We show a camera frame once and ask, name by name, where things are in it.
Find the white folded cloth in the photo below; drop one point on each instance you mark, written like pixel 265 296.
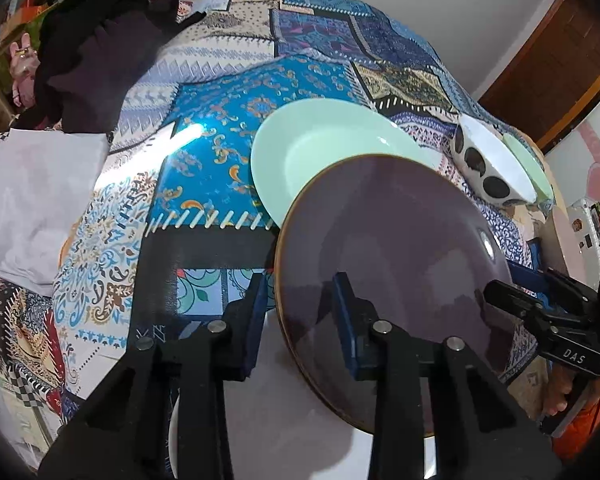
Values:
pixel 46 182

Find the white suitcase with stickers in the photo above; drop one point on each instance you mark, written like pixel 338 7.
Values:
pixel 570 242

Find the brown wooden door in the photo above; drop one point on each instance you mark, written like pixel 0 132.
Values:
pixel 555 76

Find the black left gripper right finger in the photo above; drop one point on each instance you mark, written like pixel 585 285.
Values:
pixel 480 431

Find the black clothing pile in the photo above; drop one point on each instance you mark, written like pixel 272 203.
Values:
pixel 91 54

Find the white plate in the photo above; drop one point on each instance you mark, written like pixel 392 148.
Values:
pixel 277 427

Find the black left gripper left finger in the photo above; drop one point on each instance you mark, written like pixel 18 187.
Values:
pixel 121 430

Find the patchwork patterned tablecloth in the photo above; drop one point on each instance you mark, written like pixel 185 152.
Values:
pixel 180 157

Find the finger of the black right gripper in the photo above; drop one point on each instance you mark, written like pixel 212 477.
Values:
pixel 567 290
pixel 519 305

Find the right hand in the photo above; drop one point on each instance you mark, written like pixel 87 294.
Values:
pixel 559 385

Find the dark purple ceramic plate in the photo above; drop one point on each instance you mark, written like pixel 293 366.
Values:
pixel 411 243

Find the white bowl with dark dots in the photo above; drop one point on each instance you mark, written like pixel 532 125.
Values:
pixel 489 166

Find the mint green plate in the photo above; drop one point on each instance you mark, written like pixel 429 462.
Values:
pixel 302 138

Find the mint green bowl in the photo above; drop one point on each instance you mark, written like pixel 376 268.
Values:
pixel 533 169

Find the pink bunny toy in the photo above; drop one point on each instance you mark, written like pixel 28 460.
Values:
pixel 23 65

